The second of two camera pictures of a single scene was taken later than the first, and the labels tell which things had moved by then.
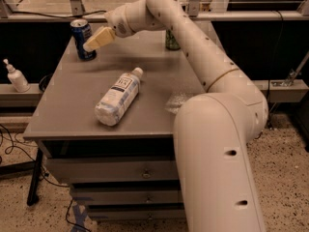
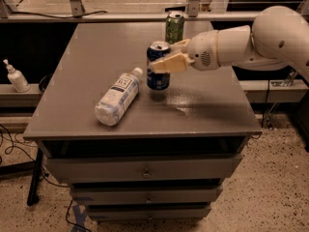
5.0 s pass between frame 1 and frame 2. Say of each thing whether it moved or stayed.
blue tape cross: stayed
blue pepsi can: moved
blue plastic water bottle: stayed
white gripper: moved
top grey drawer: stayed
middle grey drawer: stayed
